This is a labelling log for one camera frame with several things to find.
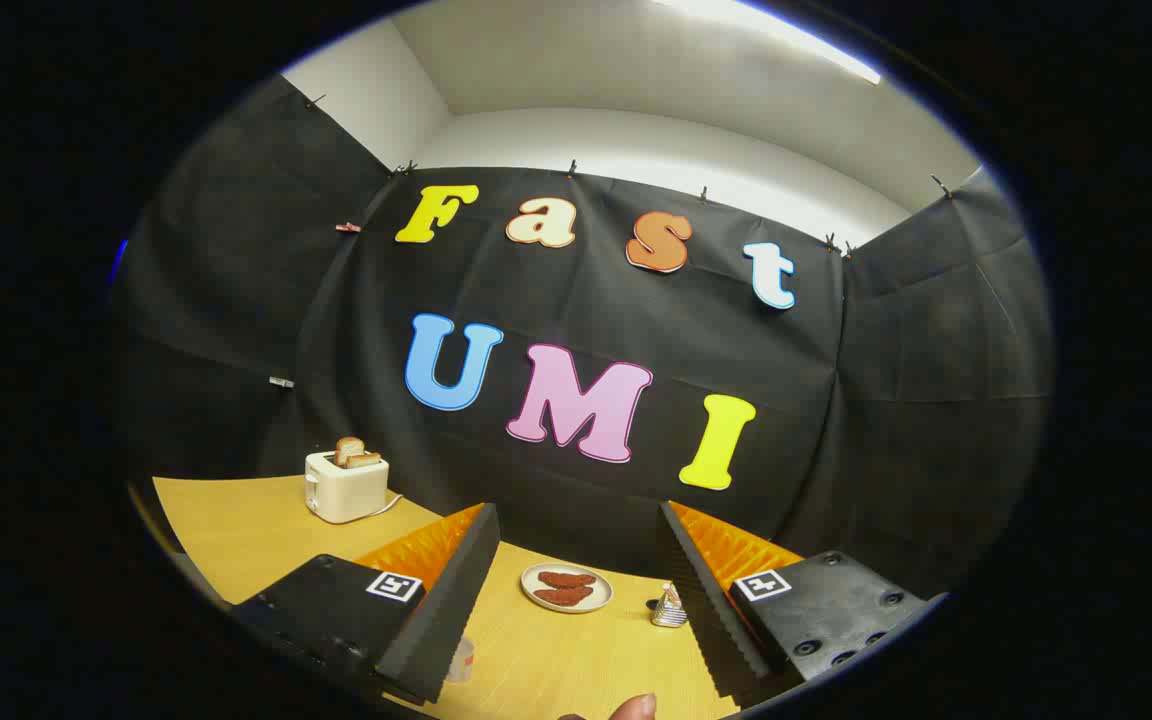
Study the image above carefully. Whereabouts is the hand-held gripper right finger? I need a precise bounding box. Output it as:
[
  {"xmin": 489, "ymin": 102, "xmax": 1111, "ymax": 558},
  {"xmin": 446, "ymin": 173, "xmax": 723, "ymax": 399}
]
[{"xmin": 658, "ymin": 500, "xmax": 937, "ymax": 707}]

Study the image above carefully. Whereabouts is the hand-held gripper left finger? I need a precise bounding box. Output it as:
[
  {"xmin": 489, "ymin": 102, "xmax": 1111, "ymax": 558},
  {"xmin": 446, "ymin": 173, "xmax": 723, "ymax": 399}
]
[{"xmin": 229, "ymin": 502, "xmax": 503, "ymax": 707}]

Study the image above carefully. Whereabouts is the metal mesh utensil holder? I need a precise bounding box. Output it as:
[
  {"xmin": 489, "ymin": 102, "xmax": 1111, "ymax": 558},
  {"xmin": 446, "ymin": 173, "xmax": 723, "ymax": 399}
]
[{"xmin": 649, "ymin": 582, "xmax": 689, "ymax": 629}]

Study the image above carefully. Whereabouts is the white round plate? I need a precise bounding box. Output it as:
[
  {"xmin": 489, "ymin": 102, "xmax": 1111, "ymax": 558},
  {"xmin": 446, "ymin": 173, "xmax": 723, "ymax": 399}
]
[{"xmin": 520, "ymin": 562, "xmax": 614, "ymax": 614}]

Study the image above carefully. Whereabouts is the wooden table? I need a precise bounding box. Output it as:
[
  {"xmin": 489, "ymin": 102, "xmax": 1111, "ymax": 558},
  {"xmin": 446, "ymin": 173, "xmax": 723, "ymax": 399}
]
[{"xmin": 153, "ymin": 475, "xmax": 742, "ymax": 720}]

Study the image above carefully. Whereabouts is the cream toaster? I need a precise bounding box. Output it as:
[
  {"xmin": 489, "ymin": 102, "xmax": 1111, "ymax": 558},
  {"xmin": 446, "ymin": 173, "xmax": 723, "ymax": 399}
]
[{"xmin": 304, "ymin": 450, "xmax": 390, "ymax": 525}]

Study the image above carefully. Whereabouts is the black backdrop cloth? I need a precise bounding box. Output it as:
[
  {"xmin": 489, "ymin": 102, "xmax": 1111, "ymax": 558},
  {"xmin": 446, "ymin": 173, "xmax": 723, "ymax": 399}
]
[{"xmin": 111, "ymin": 75, "xmax": 1055, "ymax": 601}]

